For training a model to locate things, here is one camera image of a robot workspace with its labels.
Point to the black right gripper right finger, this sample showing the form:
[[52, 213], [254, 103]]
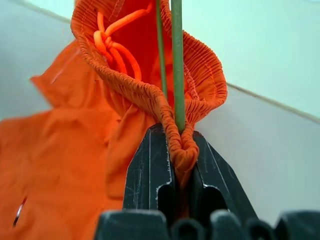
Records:
[[215, 180]]

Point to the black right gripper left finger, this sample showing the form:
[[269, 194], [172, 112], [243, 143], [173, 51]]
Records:
[[147, 180]]

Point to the orange shorts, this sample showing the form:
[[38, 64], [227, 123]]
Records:
[[75, 140]]

